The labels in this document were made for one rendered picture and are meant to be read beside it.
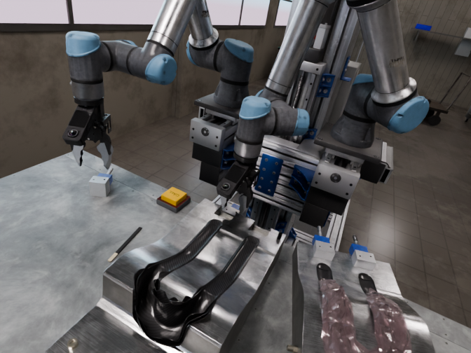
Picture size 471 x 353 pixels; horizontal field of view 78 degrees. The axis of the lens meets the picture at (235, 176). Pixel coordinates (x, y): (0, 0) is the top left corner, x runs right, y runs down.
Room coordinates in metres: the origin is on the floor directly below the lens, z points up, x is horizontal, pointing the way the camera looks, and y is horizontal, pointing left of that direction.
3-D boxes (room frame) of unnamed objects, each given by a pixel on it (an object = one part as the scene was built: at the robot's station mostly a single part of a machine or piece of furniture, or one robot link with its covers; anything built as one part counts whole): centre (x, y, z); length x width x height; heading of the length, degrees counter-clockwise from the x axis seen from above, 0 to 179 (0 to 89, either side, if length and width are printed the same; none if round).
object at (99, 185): (0.79, 0.43, 0.83); 0.13 x 0.05 x 0.05; 7
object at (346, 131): (1.03, -0.39, 1.09); 0.15 x 0.15 x 0.10
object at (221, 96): (1.20, 0.08, 1.09); 0.15 x 0.15 x 0.10
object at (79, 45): (0.74, 0.42, 1.22); 0.09 x 0.08 x 0.11; 157
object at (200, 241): (0.43, 0.03, 0.92); 0.35 x 0.16 x 0.09; 159
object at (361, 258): (0.64, -0.38, 0.86); 0.13 x 0.05 x 0.05; 176
